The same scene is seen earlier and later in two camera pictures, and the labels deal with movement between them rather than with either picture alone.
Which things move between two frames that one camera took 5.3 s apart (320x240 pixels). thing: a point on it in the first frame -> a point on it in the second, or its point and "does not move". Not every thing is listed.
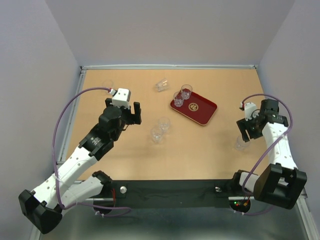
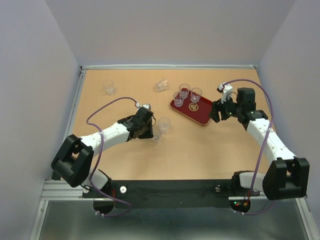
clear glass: [240, 145] -> [196, 93]
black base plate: [215, 193] does not move
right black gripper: [241, 124] -> [217, 106]
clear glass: [162, 85] does not move
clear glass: [156, 133] does not move
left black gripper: [133, 118] -> [149, 134]
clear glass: [178, 98] does not move
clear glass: [163, 124] does not move
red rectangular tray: [197, 108] does not move
